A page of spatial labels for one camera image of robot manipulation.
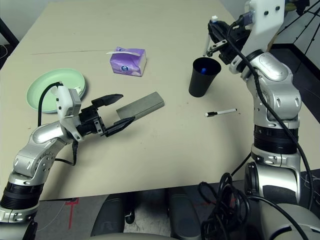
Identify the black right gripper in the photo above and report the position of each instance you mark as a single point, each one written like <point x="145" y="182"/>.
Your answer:
<point x="235" y="45"/>

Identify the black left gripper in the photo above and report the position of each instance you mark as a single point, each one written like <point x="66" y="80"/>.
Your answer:
<point x="88" y="122"/>

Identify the grey glasses case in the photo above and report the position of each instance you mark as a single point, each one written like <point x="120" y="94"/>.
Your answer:
<point x="142" y="105"/>

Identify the white tissue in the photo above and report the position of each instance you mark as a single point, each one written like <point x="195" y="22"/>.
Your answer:
<point x="79" y="89"/>

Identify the white marker with black cap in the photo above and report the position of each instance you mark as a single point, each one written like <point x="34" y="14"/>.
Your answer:
<point x="225" y="111"/>

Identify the green plastic plate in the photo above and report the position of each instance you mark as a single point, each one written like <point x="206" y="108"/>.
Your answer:
<point x="40" y="87"/>

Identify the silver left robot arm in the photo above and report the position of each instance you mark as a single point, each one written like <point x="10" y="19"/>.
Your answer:
<point x="32" y="150"/>

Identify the blue marker pen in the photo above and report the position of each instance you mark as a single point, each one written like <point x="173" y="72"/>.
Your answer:
<point x="203" y="70"/>

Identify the black plastic cup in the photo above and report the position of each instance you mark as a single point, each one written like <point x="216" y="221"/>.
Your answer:
<point x="200" y="85"/>

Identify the purple tissue pack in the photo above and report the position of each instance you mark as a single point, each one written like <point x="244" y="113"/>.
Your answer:
<point x="127" y="62"/>

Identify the yellow green stool cushion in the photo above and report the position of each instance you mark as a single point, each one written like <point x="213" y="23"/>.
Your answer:
<point x="291" y="7"/>

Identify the black jacket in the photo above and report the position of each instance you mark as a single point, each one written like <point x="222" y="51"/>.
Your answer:
<point x="300" y="3"/>

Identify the grey robot left leg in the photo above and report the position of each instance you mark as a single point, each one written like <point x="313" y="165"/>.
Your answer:
<point x="110" y="215"/>

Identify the grey robot leg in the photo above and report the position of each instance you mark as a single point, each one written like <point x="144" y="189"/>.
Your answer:
<point x="183" y="215"/>
<point x="110" y="215"/>

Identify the grey robot right leg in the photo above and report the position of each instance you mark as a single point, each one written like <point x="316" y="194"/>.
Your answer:
<point x="183" y="215"/>

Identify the grey robot torso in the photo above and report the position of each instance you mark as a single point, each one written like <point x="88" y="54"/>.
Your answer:
<point x="132" y="237"/>

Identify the beige side table black legs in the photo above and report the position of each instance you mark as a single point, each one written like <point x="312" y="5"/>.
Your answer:
<point x="7" y="31"/>

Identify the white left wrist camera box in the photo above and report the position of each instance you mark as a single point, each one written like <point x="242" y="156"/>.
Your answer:
<point x="63" y="100"/>

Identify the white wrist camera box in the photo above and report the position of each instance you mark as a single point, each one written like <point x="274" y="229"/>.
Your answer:
<point x="266" y="17"/>
<point x="63" y="100"/>

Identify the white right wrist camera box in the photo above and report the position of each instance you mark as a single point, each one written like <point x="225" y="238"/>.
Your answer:
<point x="266" y="17"/>

